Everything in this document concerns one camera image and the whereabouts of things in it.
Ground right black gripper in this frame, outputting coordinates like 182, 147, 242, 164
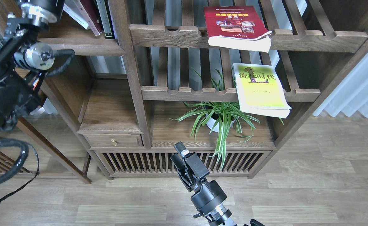
170, 142, 227, 218

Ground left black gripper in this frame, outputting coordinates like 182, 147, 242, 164
17, 0, 65, 23

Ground dark maroon book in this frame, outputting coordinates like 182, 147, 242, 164
75, 0, 103, 36

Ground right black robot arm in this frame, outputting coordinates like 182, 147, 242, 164
170, 142, 236, 226

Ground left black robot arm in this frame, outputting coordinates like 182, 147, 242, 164
0, 0, 75, 184

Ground white plant pot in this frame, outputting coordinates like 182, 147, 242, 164
206, 113, 235, 132

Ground green spider plant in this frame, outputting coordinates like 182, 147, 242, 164
169, 69, 285, 170

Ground dark wooden bookshelf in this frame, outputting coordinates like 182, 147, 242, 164
39, 0, 368, 179

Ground yellow green book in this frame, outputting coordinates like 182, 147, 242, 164
232, 63, 291, 118

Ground wooden side table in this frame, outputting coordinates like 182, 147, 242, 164
0, 43, 92, 186

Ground red book white pages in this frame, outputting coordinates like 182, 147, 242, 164
204, 6, 272, 53

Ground white curtain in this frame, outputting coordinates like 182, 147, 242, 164
313, 53, 368, 118

